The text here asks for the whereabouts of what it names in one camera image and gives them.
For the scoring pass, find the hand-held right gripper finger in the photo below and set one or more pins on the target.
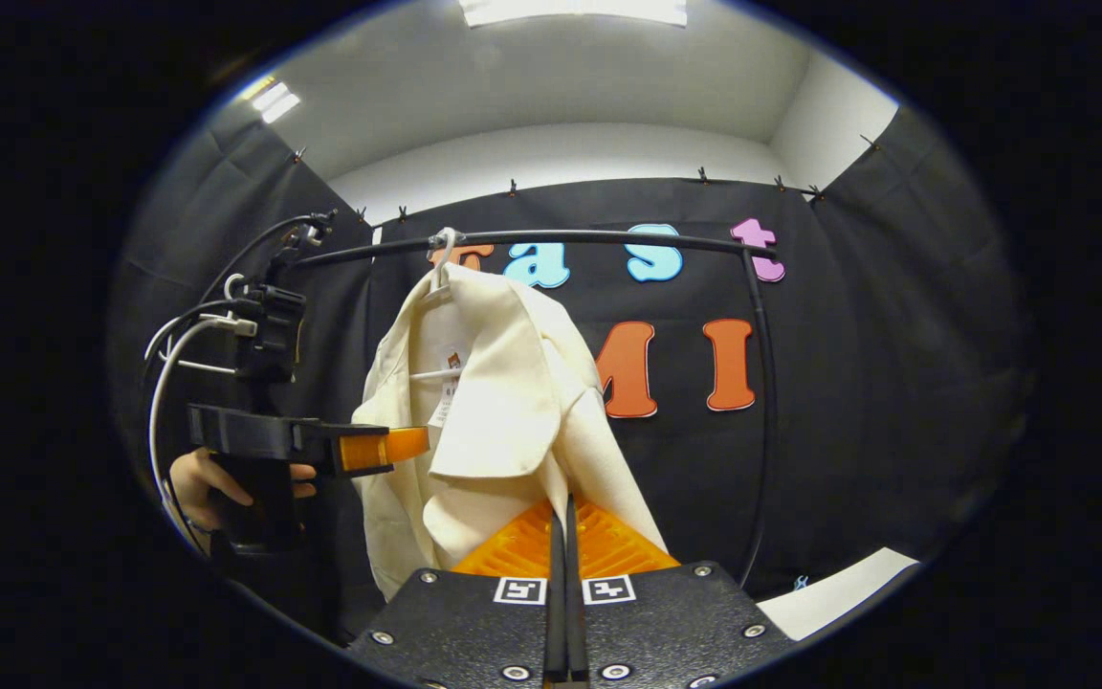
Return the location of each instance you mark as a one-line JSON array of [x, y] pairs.
[[558, 612], [577, 612]]

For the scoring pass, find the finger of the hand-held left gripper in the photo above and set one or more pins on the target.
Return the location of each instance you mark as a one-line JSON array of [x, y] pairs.
[[384, 450]]

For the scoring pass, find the cream short-sleeved shirt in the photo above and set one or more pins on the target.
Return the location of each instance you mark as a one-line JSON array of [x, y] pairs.
[[503, 402]]

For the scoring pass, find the black metal clothes rack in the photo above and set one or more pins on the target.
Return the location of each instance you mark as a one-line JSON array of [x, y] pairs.
[[608, 235]]

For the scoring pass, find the small ceiling light panel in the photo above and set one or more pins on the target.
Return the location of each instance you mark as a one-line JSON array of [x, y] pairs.
[[274, 100]]

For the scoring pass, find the black backdrop cloth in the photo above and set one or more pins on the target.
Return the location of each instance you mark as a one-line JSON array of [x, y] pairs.
[[876, 383]]

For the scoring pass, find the large ceiling light panel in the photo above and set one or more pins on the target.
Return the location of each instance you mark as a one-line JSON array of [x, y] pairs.
[[570, 10]]

